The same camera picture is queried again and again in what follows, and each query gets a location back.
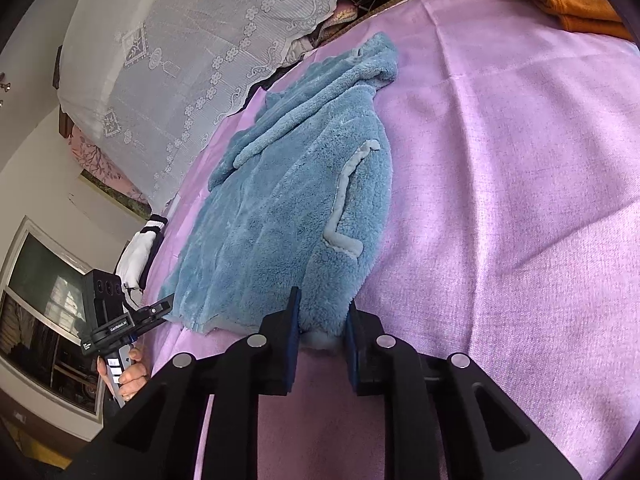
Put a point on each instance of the blue fleece jacket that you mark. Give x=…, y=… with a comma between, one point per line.
x=280, y=200

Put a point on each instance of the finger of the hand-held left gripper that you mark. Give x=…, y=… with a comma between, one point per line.
x=152, y=312

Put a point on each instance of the white framed window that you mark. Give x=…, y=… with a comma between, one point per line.
x=45, y=270

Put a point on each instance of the white garment with navy stripes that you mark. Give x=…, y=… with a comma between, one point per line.
x=137, y=255

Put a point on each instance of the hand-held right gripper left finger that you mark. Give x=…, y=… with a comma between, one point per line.
x=292, y=345

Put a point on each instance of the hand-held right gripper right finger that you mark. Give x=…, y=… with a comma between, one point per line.
x=351, y=355

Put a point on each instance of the pink floral quilt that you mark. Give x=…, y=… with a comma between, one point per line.
x=95, y=160

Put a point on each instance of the white lace cover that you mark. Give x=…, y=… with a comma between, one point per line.
x=175, y=35

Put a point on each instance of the person's left hand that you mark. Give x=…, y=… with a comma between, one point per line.
x=134, y=377

